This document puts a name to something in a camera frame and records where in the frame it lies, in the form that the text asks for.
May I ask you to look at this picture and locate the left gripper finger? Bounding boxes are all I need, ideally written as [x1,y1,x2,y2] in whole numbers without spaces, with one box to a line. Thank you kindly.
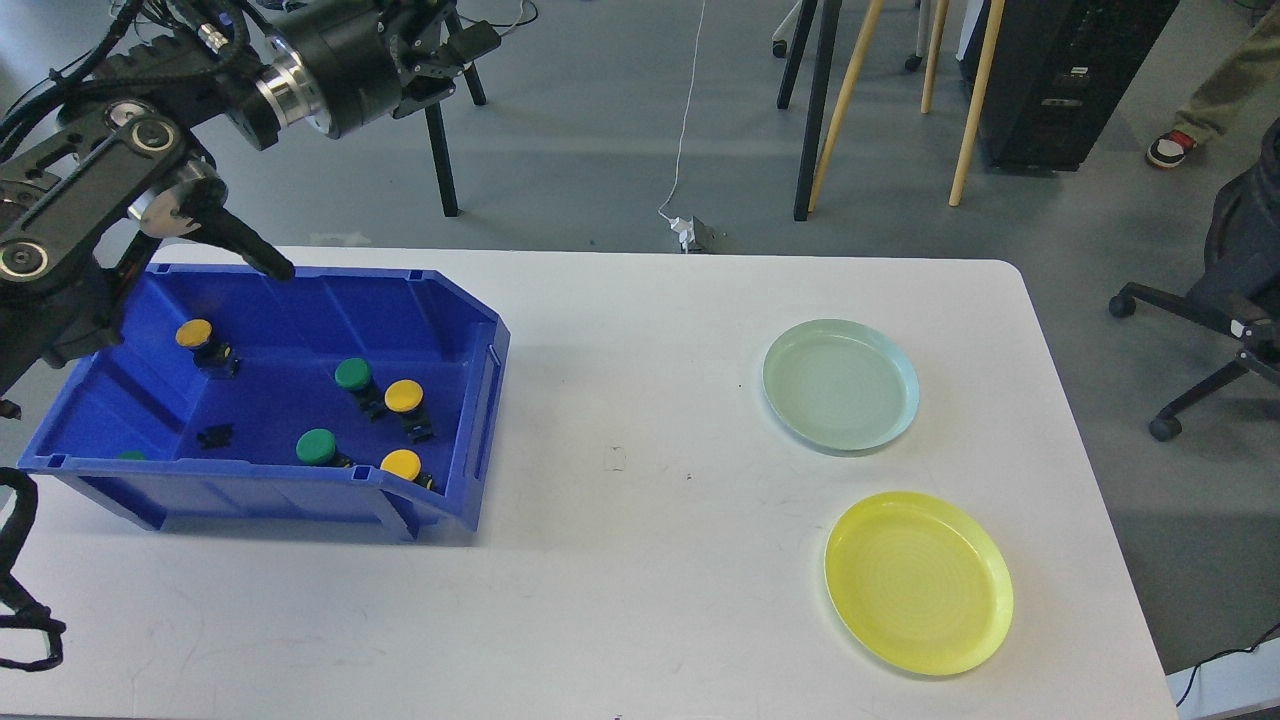
[404,18,500,73]
[392,77,456,120]

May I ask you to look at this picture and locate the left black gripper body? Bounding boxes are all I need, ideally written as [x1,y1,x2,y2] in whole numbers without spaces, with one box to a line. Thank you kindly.
[275,1,403,136]

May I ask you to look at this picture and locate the green push button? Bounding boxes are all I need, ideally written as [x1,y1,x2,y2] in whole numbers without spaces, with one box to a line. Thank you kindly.
[294,428,355,468]
[333,357,387,420]

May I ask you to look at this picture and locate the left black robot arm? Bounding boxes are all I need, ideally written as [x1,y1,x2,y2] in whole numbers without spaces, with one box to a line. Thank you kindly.
[1,1,507,389]

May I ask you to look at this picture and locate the green push button front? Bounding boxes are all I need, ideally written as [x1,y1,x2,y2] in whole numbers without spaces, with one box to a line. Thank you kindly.
[294,428,355,468]

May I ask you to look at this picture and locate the light green plate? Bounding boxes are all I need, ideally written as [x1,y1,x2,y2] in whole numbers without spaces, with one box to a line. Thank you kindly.
[762,319,922,454]

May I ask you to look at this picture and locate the yellow plate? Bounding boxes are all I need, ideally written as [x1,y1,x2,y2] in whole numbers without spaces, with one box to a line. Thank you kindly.
[823,491,1015,676]

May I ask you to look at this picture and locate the black tripod legs left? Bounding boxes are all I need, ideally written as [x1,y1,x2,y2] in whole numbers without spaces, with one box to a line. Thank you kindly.
[424,64,486,218]

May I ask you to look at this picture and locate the white power adapter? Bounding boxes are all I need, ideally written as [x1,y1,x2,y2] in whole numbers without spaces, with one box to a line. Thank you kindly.
[669,217,716,254]

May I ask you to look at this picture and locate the blue plastic storage bin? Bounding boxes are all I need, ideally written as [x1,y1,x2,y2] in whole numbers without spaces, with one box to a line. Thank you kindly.
[18,264,509,541]

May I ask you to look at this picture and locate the black stand legs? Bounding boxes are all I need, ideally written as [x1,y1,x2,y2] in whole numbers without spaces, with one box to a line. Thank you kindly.
[776,0,844,222]

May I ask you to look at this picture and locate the small black part in bin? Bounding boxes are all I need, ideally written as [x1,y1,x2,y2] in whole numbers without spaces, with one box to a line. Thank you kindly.
[196,423,234,450]

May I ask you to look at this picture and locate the wooden easel legs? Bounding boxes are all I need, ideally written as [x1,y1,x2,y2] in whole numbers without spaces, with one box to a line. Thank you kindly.
[806,0,1007,213]

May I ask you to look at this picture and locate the black computer tower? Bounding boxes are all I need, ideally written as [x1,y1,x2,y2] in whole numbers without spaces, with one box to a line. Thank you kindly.
[979,1,1178,170]

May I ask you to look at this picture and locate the person leg and shoe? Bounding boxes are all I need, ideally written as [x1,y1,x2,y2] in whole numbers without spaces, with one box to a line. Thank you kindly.
[1144,3,1279,169]

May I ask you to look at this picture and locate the black office chair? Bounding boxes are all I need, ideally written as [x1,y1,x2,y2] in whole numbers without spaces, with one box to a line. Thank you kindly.
[1108,123,1279,442]

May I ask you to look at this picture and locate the black cables on floor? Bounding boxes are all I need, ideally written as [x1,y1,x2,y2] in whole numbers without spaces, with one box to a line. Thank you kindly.
[460,0,541,41]

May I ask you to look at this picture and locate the white cable on floor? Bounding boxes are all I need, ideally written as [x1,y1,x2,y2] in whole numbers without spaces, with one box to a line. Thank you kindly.
[657,0,708,223]

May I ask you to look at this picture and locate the black cable bottom left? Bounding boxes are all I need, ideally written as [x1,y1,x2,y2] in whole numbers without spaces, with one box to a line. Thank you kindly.
[0,468,67,673]

